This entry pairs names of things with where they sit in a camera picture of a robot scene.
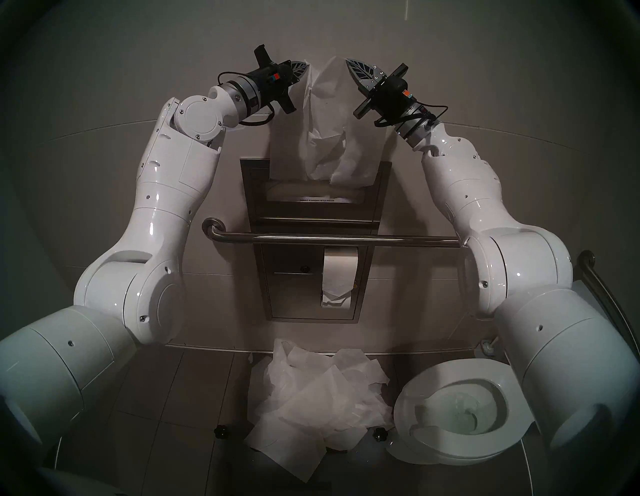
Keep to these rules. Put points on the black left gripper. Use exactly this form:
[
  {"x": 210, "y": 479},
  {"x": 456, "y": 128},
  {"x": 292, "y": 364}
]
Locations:
[{"x": 270, "y": 80}]

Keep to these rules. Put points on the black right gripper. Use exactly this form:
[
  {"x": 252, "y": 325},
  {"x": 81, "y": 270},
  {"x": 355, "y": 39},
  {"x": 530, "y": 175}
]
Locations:
[{"x": 392, "y": 100}]

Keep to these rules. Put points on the white paper toilet seat cover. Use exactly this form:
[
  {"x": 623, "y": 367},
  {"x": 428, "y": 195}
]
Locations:
[{"x": 330, "y": 125}]

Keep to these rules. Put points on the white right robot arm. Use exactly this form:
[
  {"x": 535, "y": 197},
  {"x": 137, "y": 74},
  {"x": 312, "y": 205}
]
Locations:
[{"x": 525, "y": 280}]

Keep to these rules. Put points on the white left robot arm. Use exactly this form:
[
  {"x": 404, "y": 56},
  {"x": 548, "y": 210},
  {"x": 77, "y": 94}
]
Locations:
[{"x": 165, "y": 210}]

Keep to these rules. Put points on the white toilet paper roll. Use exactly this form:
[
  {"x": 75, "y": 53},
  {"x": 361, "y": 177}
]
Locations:
[{"x": 340, "y": 272}]

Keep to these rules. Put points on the white toilet brush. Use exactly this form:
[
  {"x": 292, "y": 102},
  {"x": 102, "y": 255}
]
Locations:
[{"x": 490, "y": 346}]

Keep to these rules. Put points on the white toilet bowl with seat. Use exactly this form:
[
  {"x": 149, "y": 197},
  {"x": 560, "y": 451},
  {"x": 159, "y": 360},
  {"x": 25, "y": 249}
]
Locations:
[{"x": 440, "y": 380}]

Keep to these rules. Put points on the crumpled seat covers pile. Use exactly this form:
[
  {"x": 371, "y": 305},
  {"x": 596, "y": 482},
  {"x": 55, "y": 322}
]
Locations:
[{"x": 310, "y": 400}]

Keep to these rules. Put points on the long steel grab bar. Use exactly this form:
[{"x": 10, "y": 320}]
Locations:
[{"x": 350, "y": 240}]

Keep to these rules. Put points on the stainless steel dispenser cabinet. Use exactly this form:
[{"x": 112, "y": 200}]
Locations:
[{"x": 290, "y": 295}]

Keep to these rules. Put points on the short steel grab bar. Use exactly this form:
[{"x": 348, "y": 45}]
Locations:
[{"x": 600, "y": 290}]

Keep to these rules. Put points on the black star knob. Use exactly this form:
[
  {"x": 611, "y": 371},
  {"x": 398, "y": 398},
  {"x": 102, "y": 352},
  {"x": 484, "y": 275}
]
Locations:
[
  {"x": 220, "y": 431},
  {"x": 380, "y": 434}
]

